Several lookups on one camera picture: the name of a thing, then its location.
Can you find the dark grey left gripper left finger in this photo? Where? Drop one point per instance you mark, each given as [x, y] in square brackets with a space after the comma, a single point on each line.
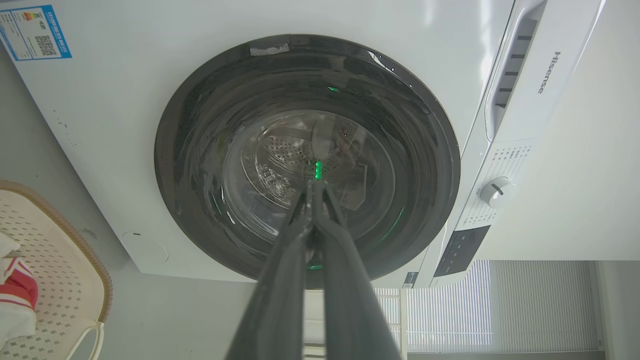
[280, 295]

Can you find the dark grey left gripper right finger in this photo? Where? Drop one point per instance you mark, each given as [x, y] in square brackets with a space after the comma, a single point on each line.
[350, 300]

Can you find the beige perforated laundry basket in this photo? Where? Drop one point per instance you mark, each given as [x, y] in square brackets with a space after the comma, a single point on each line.
[65, 280]

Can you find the dark round washing machine door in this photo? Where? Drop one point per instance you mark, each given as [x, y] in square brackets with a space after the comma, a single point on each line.
[240, 150]

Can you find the white washing machine dial knob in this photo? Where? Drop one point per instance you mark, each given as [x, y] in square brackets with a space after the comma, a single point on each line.
[497, 191]

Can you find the white Hisense washing machine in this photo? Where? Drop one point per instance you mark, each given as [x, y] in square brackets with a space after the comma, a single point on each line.
[400, 100]

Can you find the grey tape piece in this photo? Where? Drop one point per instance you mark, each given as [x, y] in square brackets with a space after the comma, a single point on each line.
[269, 49]

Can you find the white and red garment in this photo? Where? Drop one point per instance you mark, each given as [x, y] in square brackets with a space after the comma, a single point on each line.
[15, 300]

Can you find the blue energy label sticker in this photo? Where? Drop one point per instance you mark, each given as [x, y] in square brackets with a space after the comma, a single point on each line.
[34, 32]

